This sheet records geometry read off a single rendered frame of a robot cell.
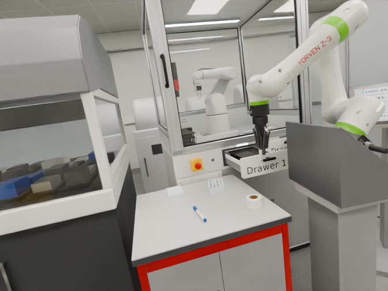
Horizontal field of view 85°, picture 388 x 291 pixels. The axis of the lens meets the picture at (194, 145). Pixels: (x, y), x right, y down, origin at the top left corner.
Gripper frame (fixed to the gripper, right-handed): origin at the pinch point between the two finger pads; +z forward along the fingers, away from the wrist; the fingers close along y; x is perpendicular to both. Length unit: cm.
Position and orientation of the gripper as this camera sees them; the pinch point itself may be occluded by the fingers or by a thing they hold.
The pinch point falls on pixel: (262, 154)
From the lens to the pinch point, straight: 116.9
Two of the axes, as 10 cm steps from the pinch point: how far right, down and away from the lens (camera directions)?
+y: 2.5, 1.9, -9.5
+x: 9.6, -1.9, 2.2
